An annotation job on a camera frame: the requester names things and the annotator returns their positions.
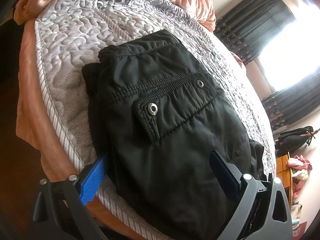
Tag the black pants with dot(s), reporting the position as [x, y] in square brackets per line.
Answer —
[156, 114]

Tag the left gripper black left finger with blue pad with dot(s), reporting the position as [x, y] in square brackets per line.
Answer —
[59, 210]

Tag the black bag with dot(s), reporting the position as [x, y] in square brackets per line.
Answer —
[290, 141]

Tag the dark window curtain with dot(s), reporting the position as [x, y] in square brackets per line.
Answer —
[280, 53]

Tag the pink cloth on shelf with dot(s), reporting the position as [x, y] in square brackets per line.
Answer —
[301, 169]

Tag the grey quilted bed cover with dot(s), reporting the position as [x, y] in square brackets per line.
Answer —
[71, 33]

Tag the orange wooden shelf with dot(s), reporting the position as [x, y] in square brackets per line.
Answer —
[285, 174]

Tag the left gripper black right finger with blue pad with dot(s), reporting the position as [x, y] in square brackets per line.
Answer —
[261, 207]

